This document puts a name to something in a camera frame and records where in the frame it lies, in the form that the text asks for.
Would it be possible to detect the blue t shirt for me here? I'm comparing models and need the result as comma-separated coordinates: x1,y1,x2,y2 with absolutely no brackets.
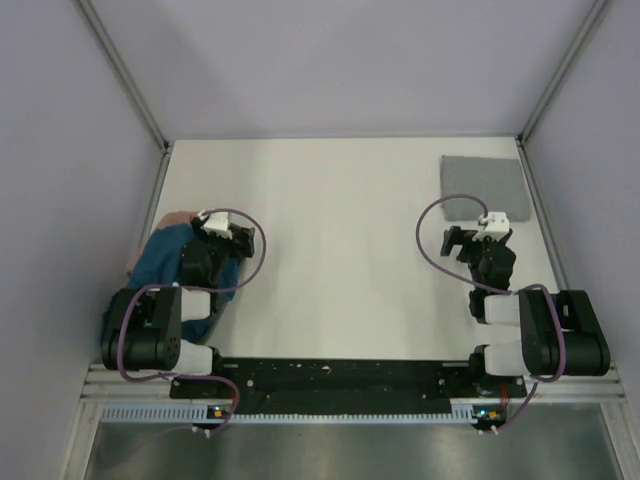
101,224,240,343

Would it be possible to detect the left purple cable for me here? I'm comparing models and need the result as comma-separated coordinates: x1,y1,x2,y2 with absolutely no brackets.
115,207,267,440

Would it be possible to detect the purple cable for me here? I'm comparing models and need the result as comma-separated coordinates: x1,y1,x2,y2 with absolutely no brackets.
416,194,569,435
115,207,267,440

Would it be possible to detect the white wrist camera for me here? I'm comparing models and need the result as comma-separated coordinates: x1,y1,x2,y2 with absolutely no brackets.
198,211,232,239
474,212,511,241

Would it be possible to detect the folded grey t shirt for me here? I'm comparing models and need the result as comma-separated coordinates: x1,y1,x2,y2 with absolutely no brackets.
440,156,532,222

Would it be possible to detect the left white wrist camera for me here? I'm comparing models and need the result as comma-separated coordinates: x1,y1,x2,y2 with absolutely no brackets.
198,211,232,239

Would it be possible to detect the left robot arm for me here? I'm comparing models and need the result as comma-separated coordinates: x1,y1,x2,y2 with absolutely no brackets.
101,224,255,372

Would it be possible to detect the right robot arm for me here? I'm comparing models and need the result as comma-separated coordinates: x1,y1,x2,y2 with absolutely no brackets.
440,226,611,396

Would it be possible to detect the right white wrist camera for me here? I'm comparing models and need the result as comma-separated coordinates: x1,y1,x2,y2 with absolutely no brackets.
474,212,511,241

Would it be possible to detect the grey slotted cable duct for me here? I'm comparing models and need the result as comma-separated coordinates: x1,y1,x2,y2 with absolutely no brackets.
100,404,478,425

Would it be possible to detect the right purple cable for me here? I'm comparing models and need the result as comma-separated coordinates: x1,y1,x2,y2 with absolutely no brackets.
416,194,569,435

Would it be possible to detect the aluminium frame rail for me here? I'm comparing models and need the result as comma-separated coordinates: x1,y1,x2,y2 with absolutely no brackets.
79,362,626,401

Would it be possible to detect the pink t shirt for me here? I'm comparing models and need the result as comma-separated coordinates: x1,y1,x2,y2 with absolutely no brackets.
125,210,198,277

